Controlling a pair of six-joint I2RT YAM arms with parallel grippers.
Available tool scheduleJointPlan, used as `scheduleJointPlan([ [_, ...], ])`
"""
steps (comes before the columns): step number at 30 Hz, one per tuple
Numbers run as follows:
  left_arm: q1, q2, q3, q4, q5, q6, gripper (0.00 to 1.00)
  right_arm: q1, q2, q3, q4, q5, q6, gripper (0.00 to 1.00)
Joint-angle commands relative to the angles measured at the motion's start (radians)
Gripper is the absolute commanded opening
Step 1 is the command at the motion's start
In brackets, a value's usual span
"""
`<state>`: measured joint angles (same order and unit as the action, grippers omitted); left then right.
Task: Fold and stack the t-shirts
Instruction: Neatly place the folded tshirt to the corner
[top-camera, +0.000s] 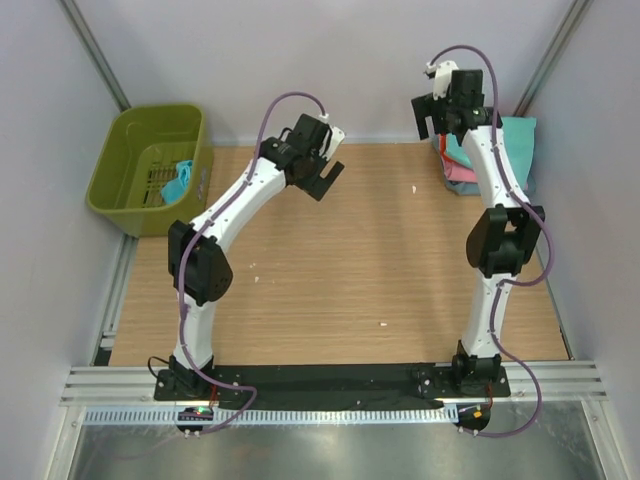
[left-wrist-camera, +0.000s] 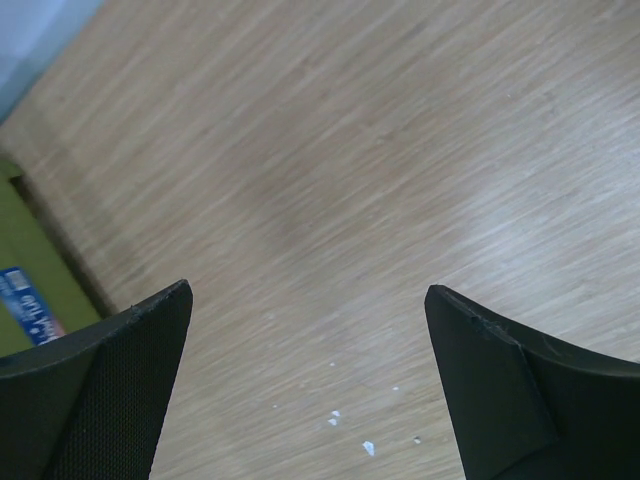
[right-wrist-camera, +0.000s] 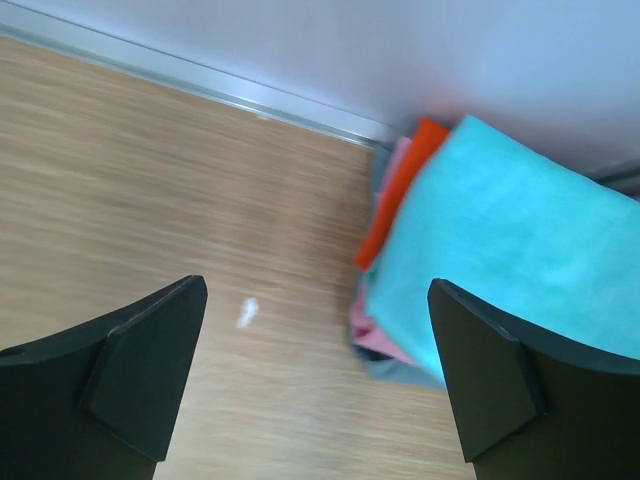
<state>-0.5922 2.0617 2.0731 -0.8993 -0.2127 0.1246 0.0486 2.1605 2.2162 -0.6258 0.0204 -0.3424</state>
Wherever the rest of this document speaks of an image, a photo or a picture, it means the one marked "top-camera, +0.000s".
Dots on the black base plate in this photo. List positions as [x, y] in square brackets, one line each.
[326, 385]

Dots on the pink folded t shirt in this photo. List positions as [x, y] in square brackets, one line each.
[455, 172]

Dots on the grey blue folded t shirt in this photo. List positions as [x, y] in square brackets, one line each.
[472, 189]

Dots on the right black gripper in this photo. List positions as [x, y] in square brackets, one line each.
[424, 107]

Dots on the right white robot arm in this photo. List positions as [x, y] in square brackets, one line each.
[503, 239]

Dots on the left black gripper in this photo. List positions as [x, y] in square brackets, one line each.
[316, 185]

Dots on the aluminium front rail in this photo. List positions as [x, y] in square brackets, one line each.
[558, 380]

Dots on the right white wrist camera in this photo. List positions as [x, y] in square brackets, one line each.
[440, 74]

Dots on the teal t shirt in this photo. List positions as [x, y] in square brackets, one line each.
[519, 135]

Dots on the orange folded t shirt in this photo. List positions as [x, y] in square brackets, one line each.
[442, 148]

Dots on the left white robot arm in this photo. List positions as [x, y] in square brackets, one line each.
[197, 250]

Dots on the green plastic tub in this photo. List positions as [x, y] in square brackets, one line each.
[139, 157]

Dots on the white slotted cable duct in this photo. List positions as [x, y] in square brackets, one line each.
[194, 416]

